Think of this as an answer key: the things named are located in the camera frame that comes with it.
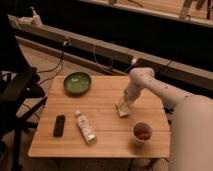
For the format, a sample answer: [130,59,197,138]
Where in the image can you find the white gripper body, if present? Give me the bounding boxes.
[122,88,139,105]

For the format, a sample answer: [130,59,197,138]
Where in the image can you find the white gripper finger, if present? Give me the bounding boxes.
[124,103,131,110]
[117,98,123,108]

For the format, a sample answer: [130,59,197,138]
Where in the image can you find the white sponge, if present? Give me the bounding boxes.
[116,104,130,117]

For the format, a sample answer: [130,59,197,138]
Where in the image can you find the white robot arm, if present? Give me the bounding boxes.
[116,67,213,171]

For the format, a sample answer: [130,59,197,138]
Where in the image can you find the white cup with red contents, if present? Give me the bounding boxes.
[131,122,152,145]

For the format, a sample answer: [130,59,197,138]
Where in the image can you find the white plastic bottle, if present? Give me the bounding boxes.
[75,110,97,144]

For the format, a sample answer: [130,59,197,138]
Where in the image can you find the black remote control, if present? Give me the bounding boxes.
[53,115,65,137]

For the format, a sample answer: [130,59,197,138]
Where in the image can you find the white spray bottle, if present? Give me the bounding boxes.
[18,6,43,27]

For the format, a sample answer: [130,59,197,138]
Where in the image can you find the black cable on floor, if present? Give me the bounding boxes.
[35,39,72,84]

